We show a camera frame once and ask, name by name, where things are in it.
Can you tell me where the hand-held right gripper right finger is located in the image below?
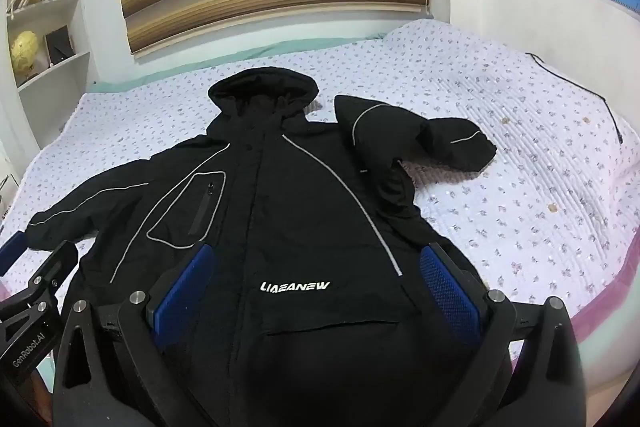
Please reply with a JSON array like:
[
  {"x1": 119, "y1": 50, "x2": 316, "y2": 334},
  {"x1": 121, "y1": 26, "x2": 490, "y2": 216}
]
[{"x1": 419, "y1": 242, "x2": 588, "y2": 427}]

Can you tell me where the yellow globe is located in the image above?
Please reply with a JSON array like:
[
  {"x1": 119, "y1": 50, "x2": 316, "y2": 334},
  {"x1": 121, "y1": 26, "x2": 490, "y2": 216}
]
[{"x1": 10, "y1": 30, "x2": 41, "y2": 75}]

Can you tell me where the pink bed skirt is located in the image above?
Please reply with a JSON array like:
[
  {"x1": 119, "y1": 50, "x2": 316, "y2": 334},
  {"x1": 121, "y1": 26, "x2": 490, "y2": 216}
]
[{"x1": 562, "y1": 264, "x2": 640, "y2": 333}]

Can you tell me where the bed with floral quilt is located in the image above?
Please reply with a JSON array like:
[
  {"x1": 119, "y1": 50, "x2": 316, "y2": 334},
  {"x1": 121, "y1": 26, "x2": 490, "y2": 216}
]
[{"x1": 0, "y1": 18, "x2": 640, "y2": 325}]

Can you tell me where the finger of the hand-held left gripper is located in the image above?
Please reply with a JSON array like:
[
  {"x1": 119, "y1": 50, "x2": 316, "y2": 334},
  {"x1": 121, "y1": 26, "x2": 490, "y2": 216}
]
[
  {"x1": 0, "y1": 241, "x2": 80, "y2": 323},
  {"x1": 0, "y1": 231, "x2": 27, "y2": 275}
]

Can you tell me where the white bookshelf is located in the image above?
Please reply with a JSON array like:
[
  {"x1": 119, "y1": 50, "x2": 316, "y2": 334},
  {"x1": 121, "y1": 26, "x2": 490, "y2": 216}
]
[{"x1": 0, "y1": 0, "x2": 96, "y2": 152}]

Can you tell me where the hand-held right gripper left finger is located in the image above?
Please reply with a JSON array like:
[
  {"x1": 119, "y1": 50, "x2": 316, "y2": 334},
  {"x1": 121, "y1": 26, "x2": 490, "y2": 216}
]
[{"x1": 52, "y1": 243, "x2": 218, "y2": 427}]

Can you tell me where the black hooded jacket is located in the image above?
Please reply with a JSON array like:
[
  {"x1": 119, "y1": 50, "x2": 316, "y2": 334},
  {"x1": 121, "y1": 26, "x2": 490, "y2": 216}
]
[{"x1": 26, "y1": 66, "x2": 498, "y2": 427}]

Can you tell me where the green bed sheet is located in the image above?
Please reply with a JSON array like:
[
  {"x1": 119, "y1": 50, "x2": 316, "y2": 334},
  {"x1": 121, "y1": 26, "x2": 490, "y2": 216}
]
[{"x1": 92, "y1": 38, "x2": 388, "y2": 92}]

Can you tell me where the black cable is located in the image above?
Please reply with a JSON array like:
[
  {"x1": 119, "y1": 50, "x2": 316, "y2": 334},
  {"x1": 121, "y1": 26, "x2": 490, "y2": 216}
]
[{"x1": 526, "y1": 52, "x2": 625, "y2": 145}]

